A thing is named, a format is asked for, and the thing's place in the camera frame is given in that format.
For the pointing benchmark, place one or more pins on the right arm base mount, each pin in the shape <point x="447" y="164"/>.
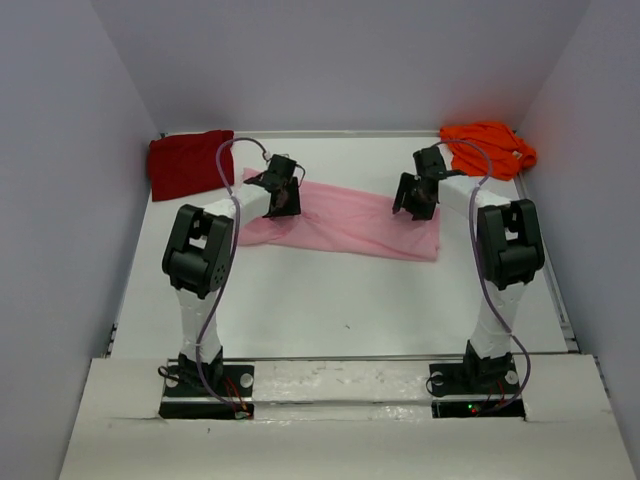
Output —
<point x="475" y="387"/>

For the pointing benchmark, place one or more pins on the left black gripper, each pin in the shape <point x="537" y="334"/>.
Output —
<point x="292" y="206"/>

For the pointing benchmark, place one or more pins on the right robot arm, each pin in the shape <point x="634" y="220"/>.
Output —
<point x="506" y="243"/>

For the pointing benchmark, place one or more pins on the orange t shirt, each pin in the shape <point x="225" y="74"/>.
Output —
<point x="509" y="154"/>

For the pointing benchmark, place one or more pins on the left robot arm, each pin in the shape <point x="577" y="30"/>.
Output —
<point x="200" y="251"/>

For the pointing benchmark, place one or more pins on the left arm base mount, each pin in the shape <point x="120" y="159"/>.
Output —
<point x="190" y="393"/>

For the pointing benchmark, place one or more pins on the dark red folded t shirt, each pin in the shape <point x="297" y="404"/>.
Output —
<point x="184" y="165"/>

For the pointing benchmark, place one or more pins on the pink t shirt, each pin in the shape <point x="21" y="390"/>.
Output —
<point x="342" y="220"/>

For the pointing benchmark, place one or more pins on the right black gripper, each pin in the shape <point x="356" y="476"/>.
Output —
<point x="402" y="199"/>

